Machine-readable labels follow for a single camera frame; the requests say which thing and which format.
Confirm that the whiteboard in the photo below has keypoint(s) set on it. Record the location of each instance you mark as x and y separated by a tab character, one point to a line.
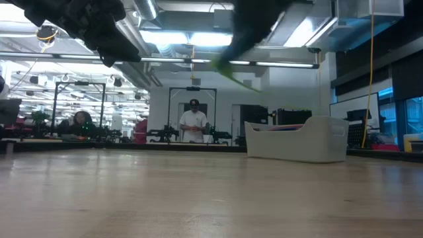
353	102

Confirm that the green plastic measuring cup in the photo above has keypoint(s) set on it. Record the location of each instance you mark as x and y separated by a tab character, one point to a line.
226	69

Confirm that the background black robot arm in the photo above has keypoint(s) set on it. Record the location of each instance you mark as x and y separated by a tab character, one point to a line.
163	134
220	135

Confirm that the purple plastic measuring cup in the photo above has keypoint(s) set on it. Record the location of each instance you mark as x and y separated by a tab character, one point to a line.
284	129

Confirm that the round ceiling camera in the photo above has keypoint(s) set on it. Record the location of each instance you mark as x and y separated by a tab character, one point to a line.
47	33

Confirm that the dark monitor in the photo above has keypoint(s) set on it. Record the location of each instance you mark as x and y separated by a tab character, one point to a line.
10	110

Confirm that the black box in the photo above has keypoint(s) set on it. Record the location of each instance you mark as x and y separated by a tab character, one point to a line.
294	115

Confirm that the red chair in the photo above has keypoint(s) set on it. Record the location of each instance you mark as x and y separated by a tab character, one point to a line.
141	130

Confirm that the red bin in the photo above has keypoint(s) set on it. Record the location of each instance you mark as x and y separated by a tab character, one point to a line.
383	147

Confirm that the black monitor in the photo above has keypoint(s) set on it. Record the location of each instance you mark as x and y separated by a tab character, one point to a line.
358	115

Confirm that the standing person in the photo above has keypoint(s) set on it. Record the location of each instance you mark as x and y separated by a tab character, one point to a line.
193	122

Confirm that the green plant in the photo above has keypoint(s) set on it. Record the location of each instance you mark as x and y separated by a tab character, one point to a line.
40	117

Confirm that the ceiling light strip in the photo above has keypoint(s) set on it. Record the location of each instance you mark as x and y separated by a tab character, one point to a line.
284	64

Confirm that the white plastic basket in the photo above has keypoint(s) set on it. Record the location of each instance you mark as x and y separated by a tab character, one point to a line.
297	147

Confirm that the seated person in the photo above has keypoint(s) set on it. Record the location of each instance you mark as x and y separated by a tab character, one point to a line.
82	124

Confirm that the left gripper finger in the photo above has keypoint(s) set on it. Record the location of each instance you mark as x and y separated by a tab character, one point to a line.
107	61
122	51

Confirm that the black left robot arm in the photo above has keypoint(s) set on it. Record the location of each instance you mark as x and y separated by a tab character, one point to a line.
1	84

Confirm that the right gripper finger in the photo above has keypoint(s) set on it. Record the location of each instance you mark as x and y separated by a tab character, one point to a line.
236	51

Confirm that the yellow box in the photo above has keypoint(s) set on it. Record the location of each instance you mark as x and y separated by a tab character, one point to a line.
411	140

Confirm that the black cabinet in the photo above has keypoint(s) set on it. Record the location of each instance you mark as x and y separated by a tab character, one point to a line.
254	114

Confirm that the silver ceiling air duct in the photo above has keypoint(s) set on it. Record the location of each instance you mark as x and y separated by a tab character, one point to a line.
147	8

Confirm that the black metal frame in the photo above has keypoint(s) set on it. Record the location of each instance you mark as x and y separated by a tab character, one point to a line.
79	83

